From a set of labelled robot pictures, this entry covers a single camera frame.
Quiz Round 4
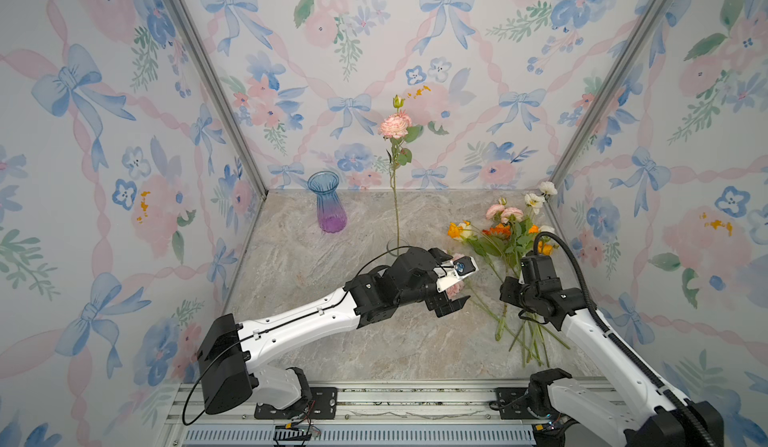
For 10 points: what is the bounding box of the orange poppy flower stem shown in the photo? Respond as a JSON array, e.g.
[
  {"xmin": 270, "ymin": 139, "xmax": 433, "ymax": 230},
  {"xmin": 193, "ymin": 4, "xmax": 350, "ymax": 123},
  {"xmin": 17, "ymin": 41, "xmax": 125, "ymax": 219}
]
[{"xmin": 499, "ymin": 226, "xmax": 569, "ymax": 367}]

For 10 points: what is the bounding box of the pink carnation single stem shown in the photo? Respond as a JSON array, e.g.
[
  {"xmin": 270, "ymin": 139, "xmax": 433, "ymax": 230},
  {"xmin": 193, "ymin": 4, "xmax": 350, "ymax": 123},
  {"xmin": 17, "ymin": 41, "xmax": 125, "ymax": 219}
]
[{"xmin": 379, "ymin": 95, "xmax": 424, "ymax": 247}]

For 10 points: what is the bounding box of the pink rose stem with leaves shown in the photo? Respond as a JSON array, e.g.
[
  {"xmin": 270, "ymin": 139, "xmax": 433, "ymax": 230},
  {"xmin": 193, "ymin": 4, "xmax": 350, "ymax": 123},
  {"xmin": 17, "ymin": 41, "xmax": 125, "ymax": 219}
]
[{"xmin": 482, "ymin": 198, "xmax": 527, "ymax": 269}]

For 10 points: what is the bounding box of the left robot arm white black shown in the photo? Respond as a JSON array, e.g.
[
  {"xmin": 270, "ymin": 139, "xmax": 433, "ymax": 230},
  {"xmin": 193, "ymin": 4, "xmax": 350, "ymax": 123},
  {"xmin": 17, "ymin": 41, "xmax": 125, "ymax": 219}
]
[{"xmin": 196, "ymin": 247, "xmax": 478, "ymax": 419}]

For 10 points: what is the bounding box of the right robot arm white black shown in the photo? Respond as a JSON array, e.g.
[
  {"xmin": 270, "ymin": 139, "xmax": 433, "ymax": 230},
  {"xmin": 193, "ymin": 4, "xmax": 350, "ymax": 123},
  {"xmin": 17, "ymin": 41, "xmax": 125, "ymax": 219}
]
[{"xmin": 500, "ymin": 254, "xmax": 725, "ymax": 446}]

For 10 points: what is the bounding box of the blue purple glass vase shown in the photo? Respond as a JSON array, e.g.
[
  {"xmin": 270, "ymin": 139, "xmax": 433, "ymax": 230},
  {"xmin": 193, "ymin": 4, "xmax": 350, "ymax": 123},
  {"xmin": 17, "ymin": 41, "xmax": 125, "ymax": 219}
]
[{"xmin": 307, "ymin": 171, "xmax": 347, "ymax": 233}]

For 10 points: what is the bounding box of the white flower stem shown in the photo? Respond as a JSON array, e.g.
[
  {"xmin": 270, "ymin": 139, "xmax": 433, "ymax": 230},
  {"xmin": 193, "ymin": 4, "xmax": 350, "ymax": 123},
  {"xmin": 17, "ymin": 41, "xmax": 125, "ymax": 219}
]
[{"xmin": 524, "ymin": 181, "xmax": 558, "ymax": 222}]

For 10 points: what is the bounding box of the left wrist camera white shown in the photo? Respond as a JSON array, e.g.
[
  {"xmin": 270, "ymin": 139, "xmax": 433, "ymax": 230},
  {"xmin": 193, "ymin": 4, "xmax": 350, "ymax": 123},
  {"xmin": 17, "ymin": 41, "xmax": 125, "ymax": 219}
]
[{"xmin": 434, "ymin": 256, "xmax": 478, "ymax": 298}]

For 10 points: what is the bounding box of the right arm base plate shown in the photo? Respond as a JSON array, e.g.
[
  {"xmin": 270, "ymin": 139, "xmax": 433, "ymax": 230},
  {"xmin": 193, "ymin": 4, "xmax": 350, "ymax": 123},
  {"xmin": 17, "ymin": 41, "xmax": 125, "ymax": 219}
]
[{"xmin": 489, "ymin": 387, "xmax": 558, "ymax": 422}]

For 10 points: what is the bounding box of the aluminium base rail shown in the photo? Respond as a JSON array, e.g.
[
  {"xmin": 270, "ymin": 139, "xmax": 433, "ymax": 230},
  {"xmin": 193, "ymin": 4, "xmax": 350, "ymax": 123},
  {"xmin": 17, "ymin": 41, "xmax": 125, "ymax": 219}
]
[{"xmin": 158, "ymin": 379, "xmax": 601, "ymax": 447}]

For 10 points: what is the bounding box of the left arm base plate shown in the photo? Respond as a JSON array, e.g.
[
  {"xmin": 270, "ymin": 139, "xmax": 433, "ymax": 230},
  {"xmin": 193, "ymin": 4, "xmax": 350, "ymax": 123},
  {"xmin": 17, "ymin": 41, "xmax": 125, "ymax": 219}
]
[{"xmin": 254, "ymin": 387, "xmax": 338, "ymax": 421}]

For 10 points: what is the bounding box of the black corrugated cable hose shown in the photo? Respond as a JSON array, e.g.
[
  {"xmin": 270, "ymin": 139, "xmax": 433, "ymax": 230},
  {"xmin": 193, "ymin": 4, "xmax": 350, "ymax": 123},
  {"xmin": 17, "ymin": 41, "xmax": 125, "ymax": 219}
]
[{"xmin": 532, "ymin": 230, "xmax": 709, "ymax": 447}]

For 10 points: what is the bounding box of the right aluminium corner post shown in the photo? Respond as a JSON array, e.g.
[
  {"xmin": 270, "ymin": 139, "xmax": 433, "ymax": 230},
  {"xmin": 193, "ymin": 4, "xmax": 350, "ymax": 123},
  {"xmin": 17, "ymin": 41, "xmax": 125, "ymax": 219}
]
[{"xmin": 550, "ymin": 0, "xmax": 674, "ymax": 186}]

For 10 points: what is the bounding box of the aluminium corner post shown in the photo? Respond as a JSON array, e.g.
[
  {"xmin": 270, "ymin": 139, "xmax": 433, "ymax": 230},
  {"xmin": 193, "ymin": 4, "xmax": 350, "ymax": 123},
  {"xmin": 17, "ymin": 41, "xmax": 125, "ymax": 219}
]
[
  {"xmin": 163, "ymin": 0, "xmax": 268, "ymax": 201},
  {"xmin": 550, "ymin": 0, "xmax": 674, "ymax": 186}
]

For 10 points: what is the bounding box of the left aluminium corner post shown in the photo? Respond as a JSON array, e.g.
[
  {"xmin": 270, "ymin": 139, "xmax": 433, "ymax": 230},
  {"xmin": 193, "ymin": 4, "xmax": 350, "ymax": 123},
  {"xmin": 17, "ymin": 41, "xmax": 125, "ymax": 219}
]
[{"xmin": 163, "ymin": 0, "xmax": 268, "ymax": 201}]

